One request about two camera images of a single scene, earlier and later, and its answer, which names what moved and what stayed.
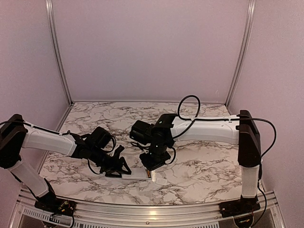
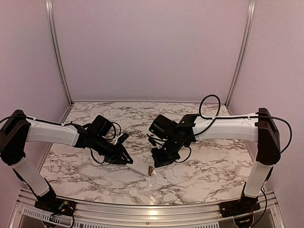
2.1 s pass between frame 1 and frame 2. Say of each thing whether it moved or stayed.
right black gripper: moved
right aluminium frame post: stayed
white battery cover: stayed
